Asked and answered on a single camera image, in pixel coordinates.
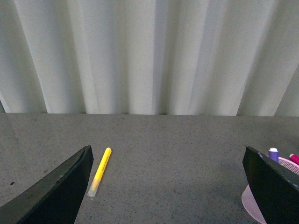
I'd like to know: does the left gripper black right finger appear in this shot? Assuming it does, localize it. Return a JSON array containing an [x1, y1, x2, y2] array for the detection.
[[242, 146, 299, 224]]

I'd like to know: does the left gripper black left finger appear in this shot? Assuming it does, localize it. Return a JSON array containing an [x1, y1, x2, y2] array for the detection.
[[0, 146, 93, 224]]

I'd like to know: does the purple highlighter pen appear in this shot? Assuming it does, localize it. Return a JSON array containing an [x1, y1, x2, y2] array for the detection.
[[268, 147, 279, 163]]

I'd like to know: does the pink highlighter pen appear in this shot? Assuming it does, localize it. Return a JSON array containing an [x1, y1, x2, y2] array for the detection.
[[289, 154, 299, 165]]

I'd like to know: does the pink mesh cup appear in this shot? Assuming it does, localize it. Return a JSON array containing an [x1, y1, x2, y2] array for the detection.
[[241, 157, 299, 224]]

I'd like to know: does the yellow highlighter pen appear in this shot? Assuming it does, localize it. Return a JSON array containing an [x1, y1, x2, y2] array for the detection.
[[87, 147, 112, 197]]

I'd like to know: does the white curtain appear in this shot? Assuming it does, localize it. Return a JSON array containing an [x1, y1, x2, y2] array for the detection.
[[0, 0, 299, 116]]

